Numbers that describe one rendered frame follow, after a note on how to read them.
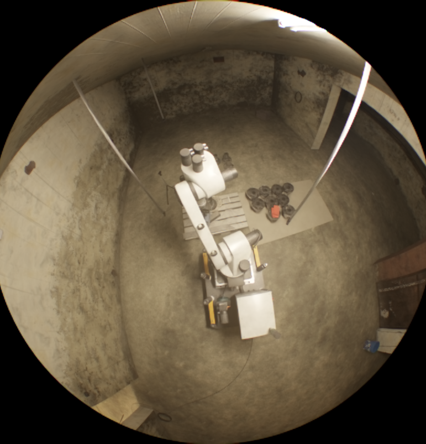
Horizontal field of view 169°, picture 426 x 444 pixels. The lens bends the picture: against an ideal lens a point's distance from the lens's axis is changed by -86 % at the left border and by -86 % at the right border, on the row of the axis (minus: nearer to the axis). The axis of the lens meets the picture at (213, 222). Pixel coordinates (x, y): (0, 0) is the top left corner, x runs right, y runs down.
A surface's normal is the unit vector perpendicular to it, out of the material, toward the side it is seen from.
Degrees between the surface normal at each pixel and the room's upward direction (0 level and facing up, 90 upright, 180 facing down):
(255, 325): 0
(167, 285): 0
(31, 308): 90
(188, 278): 0
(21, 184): 90
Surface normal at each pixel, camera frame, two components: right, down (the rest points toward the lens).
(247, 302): -0.11, -0.42
